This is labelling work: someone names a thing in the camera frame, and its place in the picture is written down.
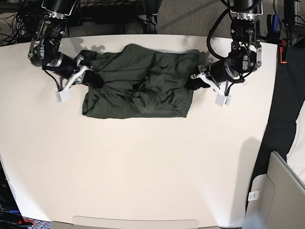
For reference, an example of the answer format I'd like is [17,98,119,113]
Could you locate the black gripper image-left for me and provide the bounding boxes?
[76,70,104,88]

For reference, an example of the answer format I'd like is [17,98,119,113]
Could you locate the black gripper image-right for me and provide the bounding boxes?
[185,65,210,91]

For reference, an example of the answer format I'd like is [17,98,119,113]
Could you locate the dark green long-sleeve shirt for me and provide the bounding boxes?
[82,44,200,119]

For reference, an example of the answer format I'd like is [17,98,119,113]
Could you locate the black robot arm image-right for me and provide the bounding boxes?
[185,0,263,95]

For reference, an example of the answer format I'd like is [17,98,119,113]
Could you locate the black robot arm image-left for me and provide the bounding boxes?
[28,0,104,91]

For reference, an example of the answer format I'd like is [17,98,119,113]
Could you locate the red clamp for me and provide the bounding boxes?
[279,39,288,64]

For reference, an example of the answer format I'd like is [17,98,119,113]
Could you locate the black garment on right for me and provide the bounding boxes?
[244,46,305,217]

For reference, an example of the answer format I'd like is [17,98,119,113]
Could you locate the white price tag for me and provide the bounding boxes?
[247,190,260,201]

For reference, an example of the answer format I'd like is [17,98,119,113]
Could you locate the grey plastic bin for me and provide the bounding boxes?
[242,152,305,229]

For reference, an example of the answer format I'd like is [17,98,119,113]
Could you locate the black box with orange logo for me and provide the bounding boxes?
[0,164,35,229]

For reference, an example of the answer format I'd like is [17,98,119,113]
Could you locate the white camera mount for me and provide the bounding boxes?
[55,54,92,103]
[191,60,232,107]

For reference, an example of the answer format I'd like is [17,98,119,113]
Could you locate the blue handled clamp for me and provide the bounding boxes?
[266,14,281,39]

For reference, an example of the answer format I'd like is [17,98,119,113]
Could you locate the tangled black cables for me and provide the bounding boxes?
[0,0,46,46]

